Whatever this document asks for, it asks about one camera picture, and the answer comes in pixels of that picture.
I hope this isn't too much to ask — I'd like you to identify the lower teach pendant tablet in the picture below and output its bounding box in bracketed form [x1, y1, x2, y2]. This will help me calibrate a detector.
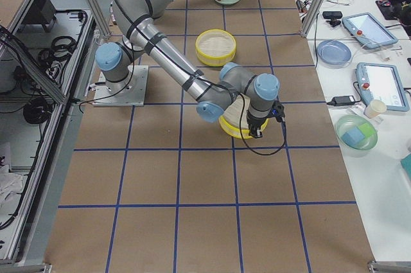
[355, 62, 410, 112]

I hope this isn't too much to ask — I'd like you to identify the blue plate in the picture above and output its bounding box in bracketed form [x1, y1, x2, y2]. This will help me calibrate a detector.
[317, 40, 352, 67]

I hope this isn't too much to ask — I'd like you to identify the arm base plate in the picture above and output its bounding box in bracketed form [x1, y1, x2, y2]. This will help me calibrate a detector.
[92, 66, 149, 107]

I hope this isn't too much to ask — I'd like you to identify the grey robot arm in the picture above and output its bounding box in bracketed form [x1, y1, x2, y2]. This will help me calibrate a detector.
[96, 0, 284, 138]

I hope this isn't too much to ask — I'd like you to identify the black power adapter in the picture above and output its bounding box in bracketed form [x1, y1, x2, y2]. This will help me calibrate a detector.
[326, 95, 360, 107]

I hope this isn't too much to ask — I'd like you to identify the white crumpled cloth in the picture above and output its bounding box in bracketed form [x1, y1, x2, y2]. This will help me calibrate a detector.
[0, 143, 25, 209]

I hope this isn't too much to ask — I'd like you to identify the paper cup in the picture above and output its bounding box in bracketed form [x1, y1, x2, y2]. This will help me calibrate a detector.
[363, 100, 387, 119]

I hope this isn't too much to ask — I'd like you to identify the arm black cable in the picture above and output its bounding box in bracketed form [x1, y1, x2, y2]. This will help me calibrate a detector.
[110, 0, 287, 156]

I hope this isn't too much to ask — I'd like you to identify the black webcam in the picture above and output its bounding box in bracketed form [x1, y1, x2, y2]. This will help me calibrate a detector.
[322, 11, 342, 28]

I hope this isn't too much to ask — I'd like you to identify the green glass bowl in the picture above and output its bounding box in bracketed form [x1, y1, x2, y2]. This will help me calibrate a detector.
[335, 114, 378, 157]

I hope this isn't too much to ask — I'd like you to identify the teach pendant tablet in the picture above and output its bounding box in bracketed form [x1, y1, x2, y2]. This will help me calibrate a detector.
[355, 62, 410, 112]
[341, 12, 398, 49]

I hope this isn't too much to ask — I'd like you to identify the blue sponge block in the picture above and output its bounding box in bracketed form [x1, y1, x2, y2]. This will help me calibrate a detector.
[340, 127, 365, 147]

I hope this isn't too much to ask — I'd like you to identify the green sponge block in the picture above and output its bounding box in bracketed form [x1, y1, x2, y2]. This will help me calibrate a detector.
[358, 122, 376, 138]

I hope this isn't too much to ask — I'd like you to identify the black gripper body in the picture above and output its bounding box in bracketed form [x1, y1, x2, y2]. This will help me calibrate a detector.
[247, 110, 267, 132]

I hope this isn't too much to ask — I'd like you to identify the upper teach pendant tablet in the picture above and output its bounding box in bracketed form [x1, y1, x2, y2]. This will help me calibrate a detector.
[341, 12, 398, 49]

